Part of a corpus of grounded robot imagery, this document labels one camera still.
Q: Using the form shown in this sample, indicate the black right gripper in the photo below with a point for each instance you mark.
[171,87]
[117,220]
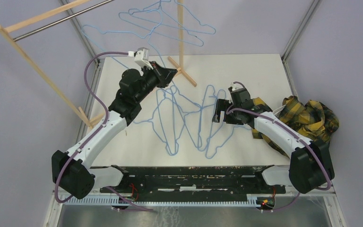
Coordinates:
[224,105]

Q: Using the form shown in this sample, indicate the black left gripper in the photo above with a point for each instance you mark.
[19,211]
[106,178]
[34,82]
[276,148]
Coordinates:
[159,72]

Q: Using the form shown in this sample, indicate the blue wire hanger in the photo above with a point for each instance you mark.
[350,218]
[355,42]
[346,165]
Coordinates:
[223,130]
[209,100]
[169,118]
[168,14]
[188,40]
[148,36]

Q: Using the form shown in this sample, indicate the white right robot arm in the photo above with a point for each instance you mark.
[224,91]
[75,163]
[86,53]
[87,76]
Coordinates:
[310,164]

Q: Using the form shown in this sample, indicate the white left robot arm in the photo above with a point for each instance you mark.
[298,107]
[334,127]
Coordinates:
[72,170]

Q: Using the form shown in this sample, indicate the yellow plaid shirt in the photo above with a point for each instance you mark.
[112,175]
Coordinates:
[313,119]

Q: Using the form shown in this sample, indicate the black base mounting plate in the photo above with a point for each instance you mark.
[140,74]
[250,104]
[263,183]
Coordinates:
[195,184]

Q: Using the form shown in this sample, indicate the metal rack rod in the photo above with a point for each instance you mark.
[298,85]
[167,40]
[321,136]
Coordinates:
[59,21]

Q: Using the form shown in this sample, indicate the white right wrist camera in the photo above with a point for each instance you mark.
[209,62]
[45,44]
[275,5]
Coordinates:
[233,87]

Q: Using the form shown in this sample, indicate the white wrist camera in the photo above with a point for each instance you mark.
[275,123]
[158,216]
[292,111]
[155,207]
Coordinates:
[141,58]
[233,87]

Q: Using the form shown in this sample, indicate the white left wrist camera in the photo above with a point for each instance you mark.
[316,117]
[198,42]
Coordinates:
[141,58]

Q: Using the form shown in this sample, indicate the white toothed cable strip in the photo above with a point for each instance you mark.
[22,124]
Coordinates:
[113,200]

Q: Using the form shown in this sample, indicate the aluminium frame rails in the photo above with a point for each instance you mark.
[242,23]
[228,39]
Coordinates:
[310,162]

